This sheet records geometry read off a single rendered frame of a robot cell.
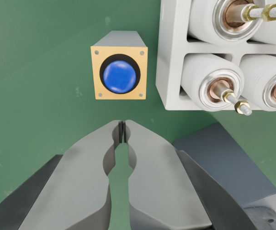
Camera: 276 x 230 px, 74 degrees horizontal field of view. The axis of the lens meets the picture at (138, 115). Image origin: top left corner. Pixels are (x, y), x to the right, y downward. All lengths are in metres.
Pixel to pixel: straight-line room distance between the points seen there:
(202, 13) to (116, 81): 0.18
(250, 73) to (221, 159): 0.27
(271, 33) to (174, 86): 0.19
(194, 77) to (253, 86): 0.11
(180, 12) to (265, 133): 0.59
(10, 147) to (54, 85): 0.31
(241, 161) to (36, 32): 0.65
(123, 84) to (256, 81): 0.26
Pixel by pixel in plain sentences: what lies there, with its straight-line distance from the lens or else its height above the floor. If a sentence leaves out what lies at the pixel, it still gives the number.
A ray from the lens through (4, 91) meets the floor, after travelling 0.70.
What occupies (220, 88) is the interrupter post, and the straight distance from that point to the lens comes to 0.34.
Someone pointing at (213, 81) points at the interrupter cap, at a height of 0.25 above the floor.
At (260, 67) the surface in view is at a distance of 0.42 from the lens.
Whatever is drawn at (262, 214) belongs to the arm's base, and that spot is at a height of 0.32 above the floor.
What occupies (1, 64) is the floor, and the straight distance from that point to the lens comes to 0.67.
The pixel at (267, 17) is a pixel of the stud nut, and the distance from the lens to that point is 0.27.
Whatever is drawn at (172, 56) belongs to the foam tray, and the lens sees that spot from 0.39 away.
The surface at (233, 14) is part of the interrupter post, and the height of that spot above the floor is 0.26.
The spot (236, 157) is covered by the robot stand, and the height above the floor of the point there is 0.17.
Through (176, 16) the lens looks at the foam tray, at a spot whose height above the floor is 0.18.
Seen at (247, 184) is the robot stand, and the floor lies 0.26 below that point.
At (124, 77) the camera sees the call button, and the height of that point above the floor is 0.33.
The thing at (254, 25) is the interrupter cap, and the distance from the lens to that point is 0.36.
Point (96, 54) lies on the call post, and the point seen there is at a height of 0.31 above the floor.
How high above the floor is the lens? 0.55
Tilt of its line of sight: 62 degrees down
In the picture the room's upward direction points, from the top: 174 degrees clockwise
